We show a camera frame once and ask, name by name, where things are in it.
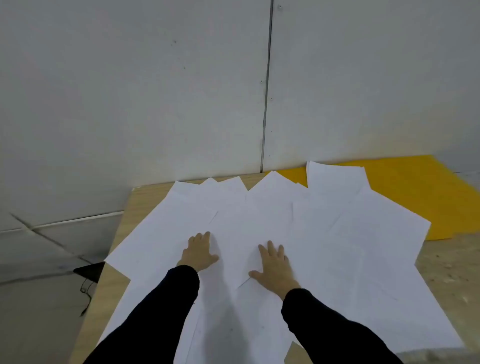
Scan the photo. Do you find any person's left hand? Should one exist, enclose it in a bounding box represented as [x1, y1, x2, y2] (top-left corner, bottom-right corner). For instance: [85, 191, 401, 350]
[176, 231, 220, 273]

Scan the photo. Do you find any person's right hand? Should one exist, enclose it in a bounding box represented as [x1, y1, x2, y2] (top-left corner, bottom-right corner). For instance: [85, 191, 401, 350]
[248, 240, 302, 301]

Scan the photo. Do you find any pile of white papers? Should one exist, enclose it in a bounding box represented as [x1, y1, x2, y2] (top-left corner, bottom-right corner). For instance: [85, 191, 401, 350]
[96, 161, 466, 364]

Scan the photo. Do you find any yellow folder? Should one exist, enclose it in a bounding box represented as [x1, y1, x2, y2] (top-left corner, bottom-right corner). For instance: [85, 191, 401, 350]
[268, 154, 480, 241]

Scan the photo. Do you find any person's left forearm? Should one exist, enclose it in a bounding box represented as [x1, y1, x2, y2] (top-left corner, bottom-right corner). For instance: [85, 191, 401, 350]
[83, 265, 201, 364]

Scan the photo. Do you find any person's right forearm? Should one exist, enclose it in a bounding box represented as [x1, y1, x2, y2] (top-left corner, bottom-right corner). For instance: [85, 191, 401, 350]
[281, 287, 404, 364]

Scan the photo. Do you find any black flat panel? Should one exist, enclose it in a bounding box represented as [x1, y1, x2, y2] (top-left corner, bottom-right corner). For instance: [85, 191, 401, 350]
[73, 261, 106, 284]

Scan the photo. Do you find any thin black cable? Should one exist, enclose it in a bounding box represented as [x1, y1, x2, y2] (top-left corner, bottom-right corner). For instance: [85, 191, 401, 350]
[79, 279, 95, 317]

